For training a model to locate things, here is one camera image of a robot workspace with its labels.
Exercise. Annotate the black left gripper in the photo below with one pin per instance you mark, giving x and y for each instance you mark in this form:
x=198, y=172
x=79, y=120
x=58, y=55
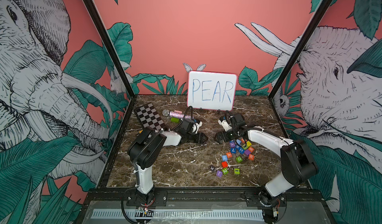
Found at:
x=199, y=138

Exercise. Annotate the black frame post left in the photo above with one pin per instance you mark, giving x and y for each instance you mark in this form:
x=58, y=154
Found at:
x=95, y=16

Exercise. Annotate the green D letter block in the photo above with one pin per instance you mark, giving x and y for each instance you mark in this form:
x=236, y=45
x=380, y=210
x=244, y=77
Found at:
x=239, y=159

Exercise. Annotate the green N letter block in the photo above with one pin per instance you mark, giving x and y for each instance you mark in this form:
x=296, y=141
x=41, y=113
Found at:
x=225, y=171

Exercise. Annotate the pink framed whiteboard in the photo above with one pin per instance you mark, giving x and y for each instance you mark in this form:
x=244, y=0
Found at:
x=211, y=91

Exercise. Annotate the green rectangular block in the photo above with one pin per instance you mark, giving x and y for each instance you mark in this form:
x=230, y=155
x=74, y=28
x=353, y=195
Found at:
x=175, y=120

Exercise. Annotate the purple glitter microphone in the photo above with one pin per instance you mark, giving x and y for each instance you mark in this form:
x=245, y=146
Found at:
x=175, y=114

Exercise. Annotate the red letter block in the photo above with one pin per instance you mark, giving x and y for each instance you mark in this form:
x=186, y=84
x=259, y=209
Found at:
x=224, y=164

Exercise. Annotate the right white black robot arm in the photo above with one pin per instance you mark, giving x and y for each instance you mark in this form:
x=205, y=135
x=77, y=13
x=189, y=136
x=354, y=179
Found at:
x=297, y=162

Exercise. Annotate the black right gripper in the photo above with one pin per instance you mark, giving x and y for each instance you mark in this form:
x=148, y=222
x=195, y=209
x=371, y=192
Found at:
x=219, y=137

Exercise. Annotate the black white checkered board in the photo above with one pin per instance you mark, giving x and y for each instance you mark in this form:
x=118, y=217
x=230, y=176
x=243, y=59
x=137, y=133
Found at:
x=148, y=116

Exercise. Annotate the black frame post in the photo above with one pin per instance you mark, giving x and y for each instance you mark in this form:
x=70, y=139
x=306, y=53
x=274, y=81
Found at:
x=95, y=16
x=314, y=22

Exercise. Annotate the orange R letter block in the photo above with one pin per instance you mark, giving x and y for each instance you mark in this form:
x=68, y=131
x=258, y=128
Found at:
x=251, y=157

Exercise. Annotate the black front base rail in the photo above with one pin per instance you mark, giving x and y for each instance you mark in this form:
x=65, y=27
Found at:
x=162, y=196

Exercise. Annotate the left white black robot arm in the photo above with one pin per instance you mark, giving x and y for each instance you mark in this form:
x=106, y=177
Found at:
x=146, y=148

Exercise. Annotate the black frame post right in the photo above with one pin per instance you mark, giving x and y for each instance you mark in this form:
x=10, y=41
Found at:
x=314, y=22

